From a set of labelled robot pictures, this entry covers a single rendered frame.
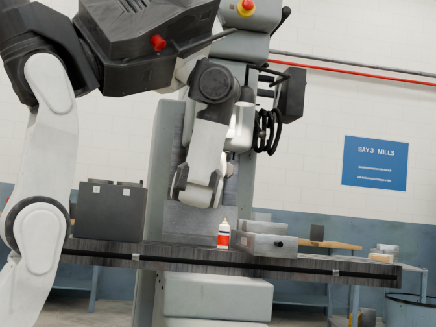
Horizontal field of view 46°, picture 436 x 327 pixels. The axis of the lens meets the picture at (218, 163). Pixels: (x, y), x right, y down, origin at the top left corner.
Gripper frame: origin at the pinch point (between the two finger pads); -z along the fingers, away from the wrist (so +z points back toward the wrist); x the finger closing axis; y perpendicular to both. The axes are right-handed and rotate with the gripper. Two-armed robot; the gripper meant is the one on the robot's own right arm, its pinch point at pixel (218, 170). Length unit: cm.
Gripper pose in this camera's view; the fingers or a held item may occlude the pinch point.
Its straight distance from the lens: 184.7
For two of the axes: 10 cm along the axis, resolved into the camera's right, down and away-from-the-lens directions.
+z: -1.6, -1.2, -9.8
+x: -9.8, -0.8, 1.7
